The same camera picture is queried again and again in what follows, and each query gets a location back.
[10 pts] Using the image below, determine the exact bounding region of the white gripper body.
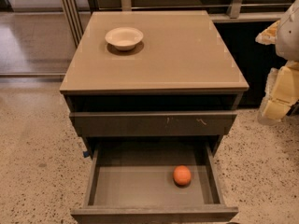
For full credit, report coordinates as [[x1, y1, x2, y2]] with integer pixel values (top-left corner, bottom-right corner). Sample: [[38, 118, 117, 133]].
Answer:
[[271, 61, 299, 106]]

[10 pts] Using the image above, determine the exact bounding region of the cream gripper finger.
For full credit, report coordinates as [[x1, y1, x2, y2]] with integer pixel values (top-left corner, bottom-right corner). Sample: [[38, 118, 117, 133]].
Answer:
[[255, 21, 279, 45], [262, 100, 291, 119]]

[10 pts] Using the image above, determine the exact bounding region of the orange fruit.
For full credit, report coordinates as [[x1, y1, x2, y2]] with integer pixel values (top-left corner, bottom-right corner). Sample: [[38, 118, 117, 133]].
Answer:
[[173, 165, 192, 186]]

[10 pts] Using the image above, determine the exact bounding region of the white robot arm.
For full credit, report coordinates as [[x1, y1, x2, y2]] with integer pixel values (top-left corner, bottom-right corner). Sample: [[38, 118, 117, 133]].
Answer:
[[255, 0, 299, 125]]

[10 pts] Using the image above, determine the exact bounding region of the grey drawer cabinet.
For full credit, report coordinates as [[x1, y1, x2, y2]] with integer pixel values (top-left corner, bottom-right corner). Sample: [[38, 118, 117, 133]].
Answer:
[[59, 10, 250, 224]]

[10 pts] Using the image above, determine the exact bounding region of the white ceramic bowl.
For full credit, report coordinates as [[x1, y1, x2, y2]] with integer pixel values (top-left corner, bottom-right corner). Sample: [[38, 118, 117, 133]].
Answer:
[[105, 27, 144, 51]]

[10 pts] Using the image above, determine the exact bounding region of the blue tape piece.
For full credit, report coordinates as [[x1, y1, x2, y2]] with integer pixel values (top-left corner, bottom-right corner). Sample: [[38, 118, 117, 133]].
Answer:
[[83, 151, 90, 158]]

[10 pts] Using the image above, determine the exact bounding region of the metal frame shelf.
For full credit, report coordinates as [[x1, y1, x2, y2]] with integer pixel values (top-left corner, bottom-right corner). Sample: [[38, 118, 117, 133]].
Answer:
[[64, 0, 295, 40]]

